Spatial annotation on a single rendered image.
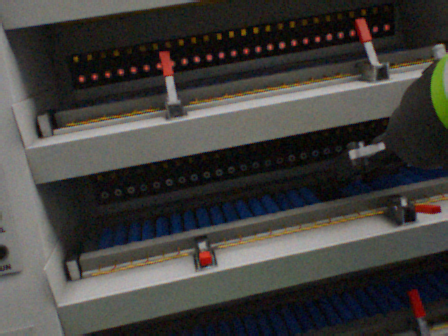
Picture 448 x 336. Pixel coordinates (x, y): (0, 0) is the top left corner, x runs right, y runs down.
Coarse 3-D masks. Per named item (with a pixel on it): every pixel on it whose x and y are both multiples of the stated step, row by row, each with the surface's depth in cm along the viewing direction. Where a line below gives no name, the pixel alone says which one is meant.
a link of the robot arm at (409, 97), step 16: (432, 48) 37; (432, 64) 36; (416, 80) 36; (416, 96) 34; (400, 112) 37; (416, 112) 34; (432, 112) 32; (416, 128) 35; (432, 128) 33; (416, 144) 36; (432, 144) 34; (432, 160) 36
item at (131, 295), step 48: (192, 192) 66; (96, 240) 62; (288, 240) 54; (336, 240) 52; (384, 240) 52; (432, 240) 53; (96, 288) 50; (144, 288) 48; (192, 288) 50; (240, 288) 51
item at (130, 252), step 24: (384, 192) 57; (408, 192) 57; (432, 192) 57; (264, 216) 56; (288, 216) 55; (312, 216) 56; (336, 216) 56; (360, 216) 55; (144, 240) 55; (168, 240) 53; (192, 240) 54; (216, 240) 54; (240, 240) 53; (96, 264) 53; (144, 264) 52
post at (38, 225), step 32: (0, 32) 47; (32, 32) 59; (0, 64) 47; (32, 64) 57; (0, 96) 47; (0, 128) 47; (0, 160) 47; (32, 192) 47; (64, 192) 60; (32, 224) 47; (64, 224) 57; (32, 256) 47; (0, 288) 47; (32, 288) 47; (0, 320) 47; (32, 320) 47
